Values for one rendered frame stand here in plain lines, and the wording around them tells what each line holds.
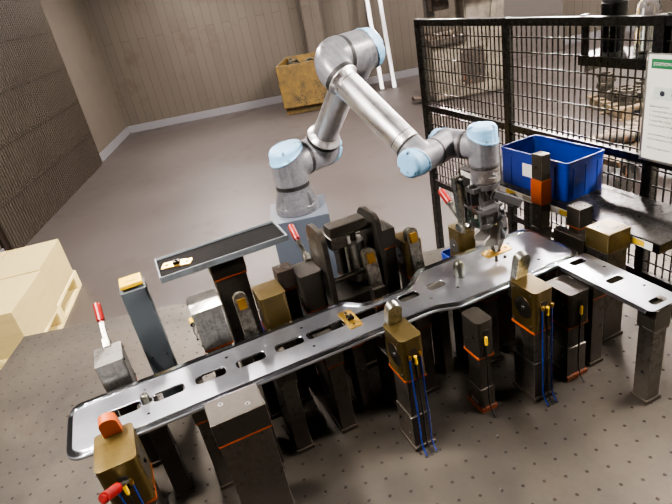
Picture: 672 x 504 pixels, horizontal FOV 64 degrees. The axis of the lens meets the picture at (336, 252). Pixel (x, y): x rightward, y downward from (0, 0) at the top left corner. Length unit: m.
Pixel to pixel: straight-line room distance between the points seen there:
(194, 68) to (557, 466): 9.14
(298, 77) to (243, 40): 1.61
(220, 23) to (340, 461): 8.85
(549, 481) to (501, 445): 0.14
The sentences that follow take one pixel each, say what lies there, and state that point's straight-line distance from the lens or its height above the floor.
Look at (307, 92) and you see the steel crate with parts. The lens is 8.60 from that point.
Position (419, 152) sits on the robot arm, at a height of 1.37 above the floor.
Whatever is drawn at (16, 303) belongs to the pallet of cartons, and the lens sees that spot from 3.70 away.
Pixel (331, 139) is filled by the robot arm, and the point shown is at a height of 1.32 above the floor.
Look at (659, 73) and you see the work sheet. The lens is 1.80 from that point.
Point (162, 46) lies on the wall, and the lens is 9.98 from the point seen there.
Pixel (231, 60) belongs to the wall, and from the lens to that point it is 9.86.
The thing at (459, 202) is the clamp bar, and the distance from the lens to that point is 1.64.
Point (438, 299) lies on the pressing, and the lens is 1.45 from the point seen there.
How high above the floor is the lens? 1.79
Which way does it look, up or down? 27 degrees down
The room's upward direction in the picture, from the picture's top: 11 degrees counter-clockwise
